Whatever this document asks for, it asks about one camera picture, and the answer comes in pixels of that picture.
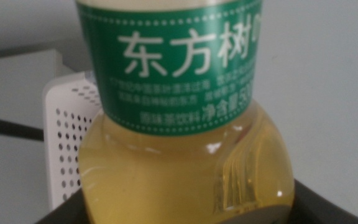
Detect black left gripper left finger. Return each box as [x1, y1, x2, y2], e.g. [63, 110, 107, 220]
[35, 186, 90, 224]

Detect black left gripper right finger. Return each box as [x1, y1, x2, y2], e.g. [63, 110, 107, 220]
[287, 179, 358, 224]

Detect yellow tea bottle green label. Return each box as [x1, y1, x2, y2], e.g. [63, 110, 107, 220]
[75, 0, 295, 224]

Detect white perforated plastic basket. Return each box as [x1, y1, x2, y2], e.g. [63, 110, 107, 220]
[42, 70, 103, 212]

